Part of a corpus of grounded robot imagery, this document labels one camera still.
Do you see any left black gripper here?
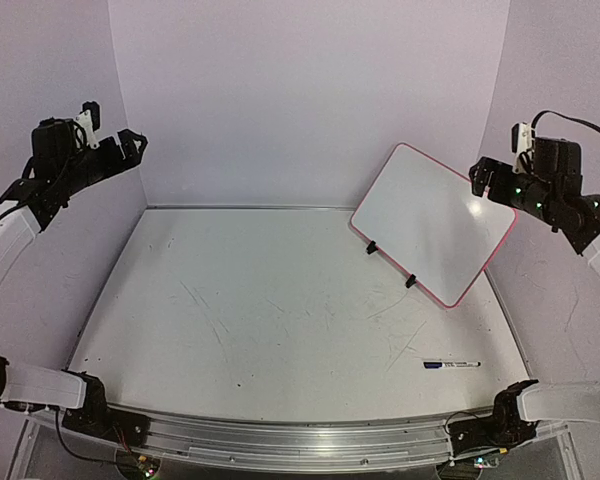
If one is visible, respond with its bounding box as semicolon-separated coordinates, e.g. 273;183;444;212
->
53;125;146;194

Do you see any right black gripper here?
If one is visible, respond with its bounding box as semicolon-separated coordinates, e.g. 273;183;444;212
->
470;156;560;222

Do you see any pink framed whiteboard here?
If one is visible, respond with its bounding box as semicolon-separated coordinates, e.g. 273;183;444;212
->
350;143;518;309

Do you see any white marker pen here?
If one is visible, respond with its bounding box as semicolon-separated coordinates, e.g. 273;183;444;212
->
432;361;481;370

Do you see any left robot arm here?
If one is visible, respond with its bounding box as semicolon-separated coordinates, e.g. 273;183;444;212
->
0;104;148;437

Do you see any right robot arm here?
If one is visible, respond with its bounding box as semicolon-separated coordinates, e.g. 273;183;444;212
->
444;137;600;457

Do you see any black whiteboard stand clip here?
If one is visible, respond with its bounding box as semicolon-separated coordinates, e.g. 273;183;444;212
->
366;241;378;254

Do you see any right circuit board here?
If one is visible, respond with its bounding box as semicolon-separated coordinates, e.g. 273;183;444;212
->
473;455;500;470

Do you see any circuit board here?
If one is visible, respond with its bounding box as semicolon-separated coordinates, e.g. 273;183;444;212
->
473;455;500;470
115;450;161;480

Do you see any left circuit board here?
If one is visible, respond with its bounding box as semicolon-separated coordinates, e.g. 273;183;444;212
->
115;450;161;480

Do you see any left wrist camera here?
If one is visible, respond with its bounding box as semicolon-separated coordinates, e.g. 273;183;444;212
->
74;101;101;150

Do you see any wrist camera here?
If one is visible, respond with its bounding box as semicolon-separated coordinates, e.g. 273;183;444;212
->
74;101;101;150
511;122;535;174

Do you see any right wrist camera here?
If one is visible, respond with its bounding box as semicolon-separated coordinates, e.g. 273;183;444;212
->
511;122;535;174

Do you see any black right camera cable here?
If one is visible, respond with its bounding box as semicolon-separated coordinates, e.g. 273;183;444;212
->
531;110;600;149

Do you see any aluminium front rail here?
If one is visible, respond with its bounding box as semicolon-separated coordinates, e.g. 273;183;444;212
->
29;399;571;464

